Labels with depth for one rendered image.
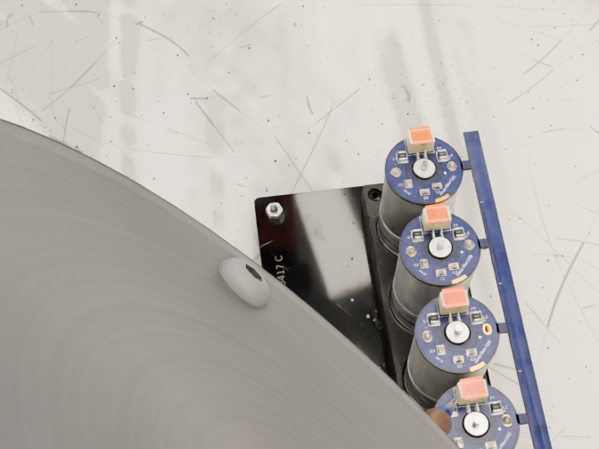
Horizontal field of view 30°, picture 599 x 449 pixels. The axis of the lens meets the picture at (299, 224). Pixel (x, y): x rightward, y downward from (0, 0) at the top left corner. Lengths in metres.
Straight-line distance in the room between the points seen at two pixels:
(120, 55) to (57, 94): 0.03
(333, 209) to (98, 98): 0.11
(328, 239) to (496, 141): 0.08
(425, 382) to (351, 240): 0.07
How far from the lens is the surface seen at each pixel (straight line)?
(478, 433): 0.33
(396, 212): 0.36
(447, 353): 0.33
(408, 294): 0.36
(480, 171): 0.36
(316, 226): 0.40
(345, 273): 0.40
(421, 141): 0.36
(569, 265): 0.42
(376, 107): 0.44
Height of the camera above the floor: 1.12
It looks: 63 degrees down
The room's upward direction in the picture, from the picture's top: straight up
